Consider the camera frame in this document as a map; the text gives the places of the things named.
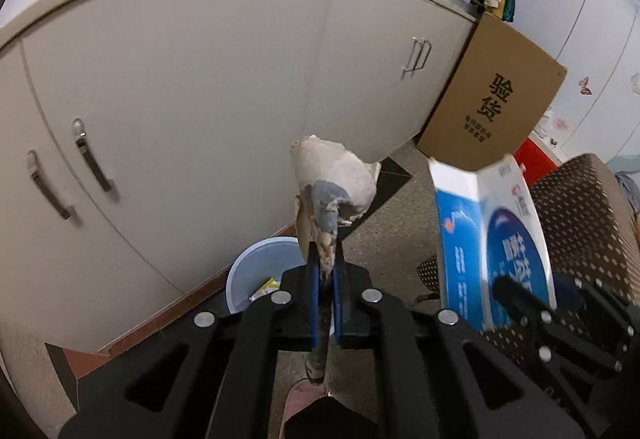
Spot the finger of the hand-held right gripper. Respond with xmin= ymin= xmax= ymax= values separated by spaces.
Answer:
xmin=555 ymin=276 xmax=640 ymax=355
xmin=494 ymin=275 xmax=640 ymax=439

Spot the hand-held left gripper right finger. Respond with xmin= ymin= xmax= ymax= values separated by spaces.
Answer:
xmin=332 ymin=244 xmax=583 ymax=439

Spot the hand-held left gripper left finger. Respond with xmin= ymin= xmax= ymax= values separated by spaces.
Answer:
xmin=60 ymin=243 xmax=323 ymax=439

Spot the pale blue plastic waste bin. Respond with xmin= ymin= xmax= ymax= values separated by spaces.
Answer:
xmin=226 ymin=236 xmax=312 ymax=315

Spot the blue and white carton box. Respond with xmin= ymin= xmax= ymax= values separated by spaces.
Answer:
xmin=427 ymin=154 xmax=558 ymax=332

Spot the brown paper bag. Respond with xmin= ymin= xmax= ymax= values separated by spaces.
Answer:
xmin=290 ymin=135 xmax=382 ymax=387

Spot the pink cloth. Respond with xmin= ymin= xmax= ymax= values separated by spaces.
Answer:
xmin=280 ymin=378 xmax=331 ymax=439

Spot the red floor mat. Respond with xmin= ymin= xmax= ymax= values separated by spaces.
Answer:
xmin=515 ymin=136 xmax=563 ymax=190

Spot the white platform board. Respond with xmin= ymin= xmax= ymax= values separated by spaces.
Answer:
xmin=532 ymin=132 xmax=572 ymax=164

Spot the tall cardboard box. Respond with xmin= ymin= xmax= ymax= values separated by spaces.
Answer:
xmin=416 ymin=12 xmax=568 ymax=170

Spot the long beige low cabinet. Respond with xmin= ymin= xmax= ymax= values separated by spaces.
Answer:
xmin=0 ymin=0 xmax=478 ymax=355

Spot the white sliding wardrobe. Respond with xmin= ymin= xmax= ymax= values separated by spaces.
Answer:
xmin=510 ymin=0 xmax=640 ymax=165

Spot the metal cabinet handle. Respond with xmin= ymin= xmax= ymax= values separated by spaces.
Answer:
xmin=27 ymin=150 xmax=76 ymax=220
xmin=402 ymin=36 xmax=422 ymax=79
xmin=72 ymin=118 xmax=113 ymax=192
xmin=415 ymin=38 xmax=433 ymax=70

